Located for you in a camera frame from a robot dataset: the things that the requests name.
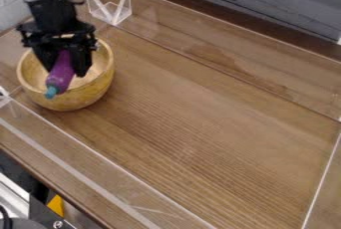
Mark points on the brown wooden bowl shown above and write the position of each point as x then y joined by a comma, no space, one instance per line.
85,90

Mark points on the purple toy eggplant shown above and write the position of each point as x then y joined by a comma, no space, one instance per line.
60,76

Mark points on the clear acrylic tray wall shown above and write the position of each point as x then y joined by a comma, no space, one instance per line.
105,191

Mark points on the clear acrylic corner bracket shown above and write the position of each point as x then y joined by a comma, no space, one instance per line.
112,13

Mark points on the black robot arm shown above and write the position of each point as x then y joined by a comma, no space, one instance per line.
56,30

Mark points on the yellow black device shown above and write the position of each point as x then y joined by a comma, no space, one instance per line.
55,213

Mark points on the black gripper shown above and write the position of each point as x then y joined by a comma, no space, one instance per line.
56,29

